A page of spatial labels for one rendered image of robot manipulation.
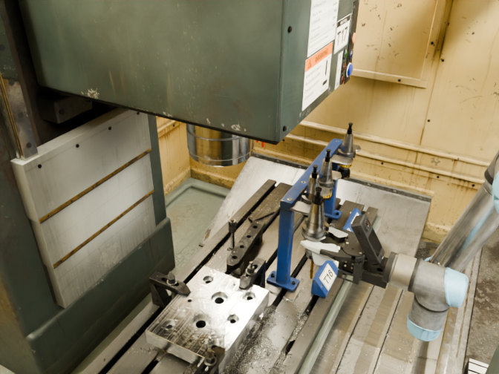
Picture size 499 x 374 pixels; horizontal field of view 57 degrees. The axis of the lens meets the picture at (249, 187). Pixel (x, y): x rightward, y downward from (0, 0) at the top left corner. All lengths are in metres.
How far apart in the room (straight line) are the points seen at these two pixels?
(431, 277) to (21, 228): 1.03
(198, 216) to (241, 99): 1.55
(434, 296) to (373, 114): 1.12
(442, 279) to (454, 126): 1.03
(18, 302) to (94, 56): 0.74
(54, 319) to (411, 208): 1.47
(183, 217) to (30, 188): 1.22
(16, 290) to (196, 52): 0.86
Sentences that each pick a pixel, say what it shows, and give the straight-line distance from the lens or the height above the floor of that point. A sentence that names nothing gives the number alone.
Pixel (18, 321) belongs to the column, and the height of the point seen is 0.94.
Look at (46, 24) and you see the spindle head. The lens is 1.17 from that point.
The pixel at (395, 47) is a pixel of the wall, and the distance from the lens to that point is 1.94.
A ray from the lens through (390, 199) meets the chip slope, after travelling 2.16.
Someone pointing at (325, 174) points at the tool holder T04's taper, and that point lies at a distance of 1.44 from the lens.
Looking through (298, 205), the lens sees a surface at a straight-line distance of 1.35.
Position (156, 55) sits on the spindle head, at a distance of 0.97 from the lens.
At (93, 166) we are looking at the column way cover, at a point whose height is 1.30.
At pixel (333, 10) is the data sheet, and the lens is 1.05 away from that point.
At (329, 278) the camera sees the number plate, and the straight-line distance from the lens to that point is 1.54.
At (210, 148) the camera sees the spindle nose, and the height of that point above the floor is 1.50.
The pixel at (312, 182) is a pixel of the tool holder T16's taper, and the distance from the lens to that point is 1.34.
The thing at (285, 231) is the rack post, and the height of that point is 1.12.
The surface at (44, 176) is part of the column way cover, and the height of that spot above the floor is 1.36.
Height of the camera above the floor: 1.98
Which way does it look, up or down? 32 degrees down
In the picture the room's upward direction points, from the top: 1 degrees clockwise
